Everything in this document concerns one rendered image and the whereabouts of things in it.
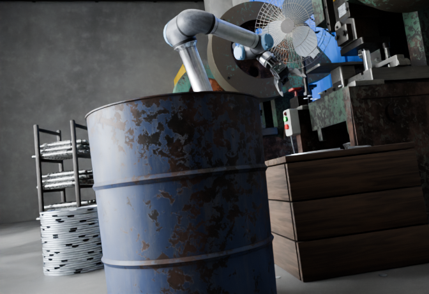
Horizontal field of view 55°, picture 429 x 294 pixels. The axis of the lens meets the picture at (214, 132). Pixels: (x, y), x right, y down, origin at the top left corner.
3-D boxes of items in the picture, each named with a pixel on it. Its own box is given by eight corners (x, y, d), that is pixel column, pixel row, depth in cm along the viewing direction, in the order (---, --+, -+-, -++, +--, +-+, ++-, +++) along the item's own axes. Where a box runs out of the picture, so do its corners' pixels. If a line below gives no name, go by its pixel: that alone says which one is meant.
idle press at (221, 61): (232, 221, 302) (205, -2, 323) (205, 214, 397) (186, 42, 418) (410, 196, 337) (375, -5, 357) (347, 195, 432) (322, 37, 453)
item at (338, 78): (323, 91, 185) (318, 62, 187) (308, 98, 198) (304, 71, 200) (371, 87, 192) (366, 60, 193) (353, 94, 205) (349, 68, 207)
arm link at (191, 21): (191, -3, 173) (275, 31, 200) (177, 7, 182) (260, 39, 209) (189, 22, 170) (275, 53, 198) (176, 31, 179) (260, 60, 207)
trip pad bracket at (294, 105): (302, 129, 216) (297, 93, 219) (293, 132, 226) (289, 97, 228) (312, 128, 218) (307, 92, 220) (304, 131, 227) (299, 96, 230)
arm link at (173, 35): (218, 128, 184) (173, 13, 180) (199, 133, 196) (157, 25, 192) (236, 119, 191) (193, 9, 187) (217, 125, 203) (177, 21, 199)
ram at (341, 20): (348, 38, 192) (339, -21, 195) (332, 49, 206) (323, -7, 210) (380, 38, 196) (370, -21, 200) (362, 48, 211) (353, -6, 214)
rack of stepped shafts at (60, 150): (87, 234, 329) (78, 119, 340) (33, 241, 332) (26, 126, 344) (106, 228, 371) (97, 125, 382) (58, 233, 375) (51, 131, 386)
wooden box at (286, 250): (302, 282, 112) (285, 156, 116) (267, 259, 149) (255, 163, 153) (435, 261, 117) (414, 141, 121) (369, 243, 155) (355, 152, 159)
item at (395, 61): (399, 64, 175) (394, 41, 176) (374, 75, 191) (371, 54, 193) (410, 64, 177) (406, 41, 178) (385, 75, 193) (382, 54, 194)
